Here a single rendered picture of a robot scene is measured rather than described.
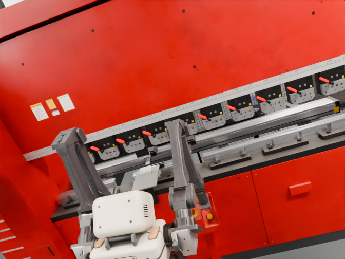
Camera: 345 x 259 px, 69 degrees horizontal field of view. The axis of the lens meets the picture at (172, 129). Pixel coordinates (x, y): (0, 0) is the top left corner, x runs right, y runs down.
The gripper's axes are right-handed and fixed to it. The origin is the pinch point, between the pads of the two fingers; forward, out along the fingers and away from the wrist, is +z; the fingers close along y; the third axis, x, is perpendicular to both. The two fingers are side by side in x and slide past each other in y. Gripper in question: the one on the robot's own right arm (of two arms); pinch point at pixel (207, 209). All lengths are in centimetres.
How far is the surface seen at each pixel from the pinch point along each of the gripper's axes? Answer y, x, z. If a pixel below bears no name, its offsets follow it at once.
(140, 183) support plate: 24.8, 39.6, -14.9
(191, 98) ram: 49, -12, -52
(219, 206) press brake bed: 19.0, -7.8, 25.6
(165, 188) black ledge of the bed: 26.7, 25.7, -1.0
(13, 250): 48, 196, 43
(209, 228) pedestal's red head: -7.0, 2.1, 9.6
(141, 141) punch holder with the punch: 46, 31, -34
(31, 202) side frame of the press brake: 29, 121, -24
